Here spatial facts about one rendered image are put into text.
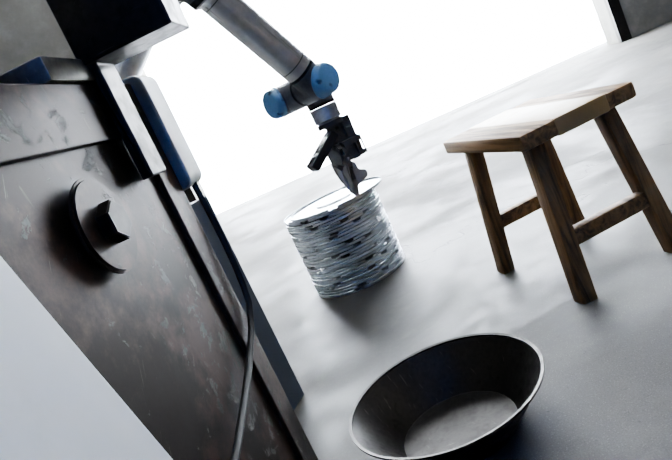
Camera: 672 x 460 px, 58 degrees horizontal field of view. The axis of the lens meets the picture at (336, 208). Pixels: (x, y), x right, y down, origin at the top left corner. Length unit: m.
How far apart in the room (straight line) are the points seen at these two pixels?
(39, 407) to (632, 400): 0.76
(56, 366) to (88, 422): 0.03
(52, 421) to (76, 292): 0.16
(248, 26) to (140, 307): 0.93
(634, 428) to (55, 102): 0.74
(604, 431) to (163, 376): 0.57
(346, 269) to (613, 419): 0.98
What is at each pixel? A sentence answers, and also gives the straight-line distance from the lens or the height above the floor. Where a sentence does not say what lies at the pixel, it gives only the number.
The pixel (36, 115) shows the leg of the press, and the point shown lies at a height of 0.59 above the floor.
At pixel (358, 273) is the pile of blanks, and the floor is 0.05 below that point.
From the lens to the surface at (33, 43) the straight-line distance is 5.66.
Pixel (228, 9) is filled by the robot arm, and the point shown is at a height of 0.78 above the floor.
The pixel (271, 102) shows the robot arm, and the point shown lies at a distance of 1.51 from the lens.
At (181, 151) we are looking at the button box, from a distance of 0.70.
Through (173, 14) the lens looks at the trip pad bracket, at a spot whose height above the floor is 0.64.
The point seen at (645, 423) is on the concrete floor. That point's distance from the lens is 0.87.
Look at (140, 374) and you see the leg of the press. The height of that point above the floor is 0.39.
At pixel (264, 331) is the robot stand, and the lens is 1.21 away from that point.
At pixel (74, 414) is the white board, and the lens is 0.32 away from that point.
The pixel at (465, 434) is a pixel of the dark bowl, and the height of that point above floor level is 0.00.
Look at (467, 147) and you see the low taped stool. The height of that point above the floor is 0.31.
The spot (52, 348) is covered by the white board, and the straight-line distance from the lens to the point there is 0.33.
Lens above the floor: 0.51
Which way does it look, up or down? 9 degrees down
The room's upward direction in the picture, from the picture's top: 25 degrees counter-clockwise
